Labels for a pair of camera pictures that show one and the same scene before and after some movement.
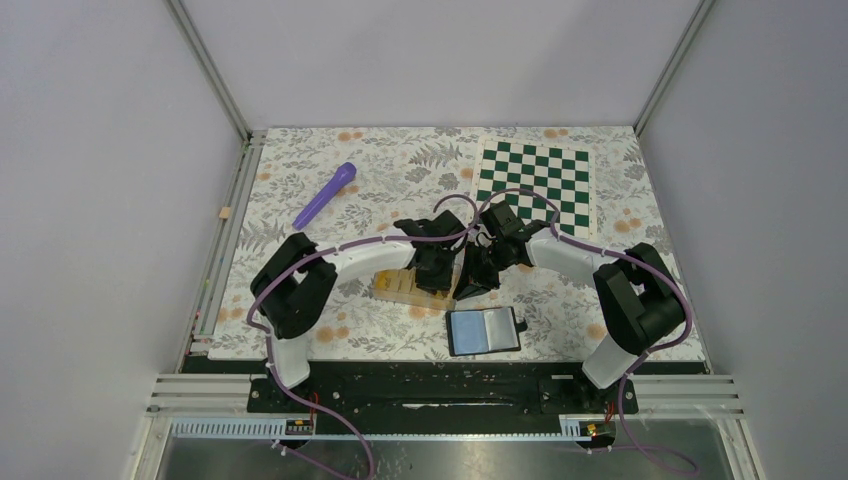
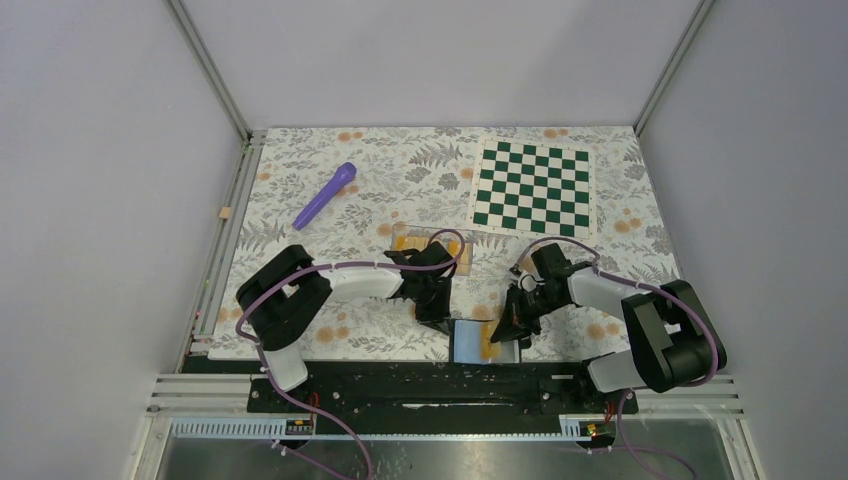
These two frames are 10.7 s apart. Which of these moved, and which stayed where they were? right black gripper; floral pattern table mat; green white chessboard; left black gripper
Moved: right black gripper; left black gripper
Stayed: floral pattern table mat; green white chessboard
